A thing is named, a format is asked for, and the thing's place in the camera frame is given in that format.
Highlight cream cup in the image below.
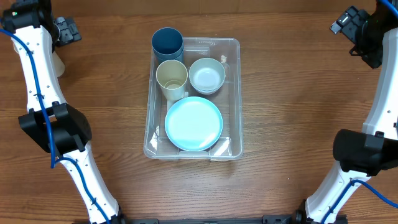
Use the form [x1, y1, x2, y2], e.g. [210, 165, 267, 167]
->
[13, 43, 65, 78]
[155, 60, 188, 101]

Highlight blue cup top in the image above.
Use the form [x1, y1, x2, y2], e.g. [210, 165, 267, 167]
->
[151, 27, 183, 56]

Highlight blue cup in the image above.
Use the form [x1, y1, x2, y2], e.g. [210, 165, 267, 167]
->
[153, 50, 183, 64]
[151, 27, 183, 56]

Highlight grey bowl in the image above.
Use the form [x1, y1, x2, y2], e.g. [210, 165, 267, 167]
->
[188, 58, 226, 90]

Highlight light blue plate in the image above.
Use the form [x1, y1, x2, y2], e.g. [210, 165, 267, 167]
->
[165, 96, 223, 152]

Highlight light blue bowl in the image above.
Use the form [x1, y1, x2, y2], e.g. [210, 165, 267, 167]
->
[191, 84, 223, 95]

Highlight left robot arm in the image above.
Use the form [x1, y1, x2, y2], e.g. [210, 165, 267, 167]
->
[1, 0, 128, 224]

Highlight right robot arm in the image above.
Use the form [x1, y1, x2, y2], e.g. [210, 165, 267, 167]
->
[290, 0, 397, 223]

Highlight clear plastic storage bin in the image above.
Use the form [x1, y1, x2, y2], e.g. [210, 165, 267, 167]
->
[143, 37, 244, 161]

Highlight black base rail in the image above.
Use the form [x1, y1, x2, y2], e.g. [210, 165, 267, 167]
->
[124, 214, 349, 224]

